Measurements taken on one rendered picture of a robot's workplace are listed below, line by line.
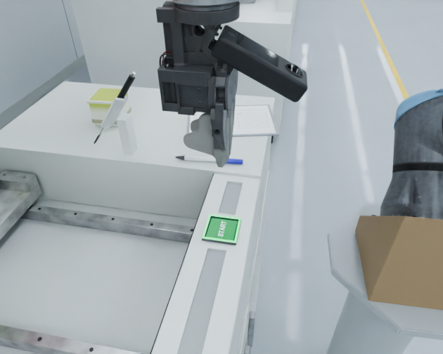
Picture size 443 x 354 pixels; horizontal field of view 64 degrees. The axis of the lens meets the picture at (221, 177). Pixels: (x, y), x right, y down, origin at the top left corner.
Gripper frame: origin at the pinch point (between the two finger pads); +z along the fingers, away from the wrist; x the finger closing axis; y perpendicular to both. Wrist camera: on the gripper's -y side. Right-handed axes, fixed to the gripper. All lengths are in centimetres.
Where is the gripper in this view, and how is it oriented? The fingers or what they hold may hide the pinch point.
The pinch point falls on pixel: (226, 159)
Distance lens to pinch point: 50.1
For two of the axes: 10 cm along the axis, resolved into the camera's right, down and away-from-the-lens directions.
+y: -9.8, -1.1, 1.6
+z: 0.1, 7.8, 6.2
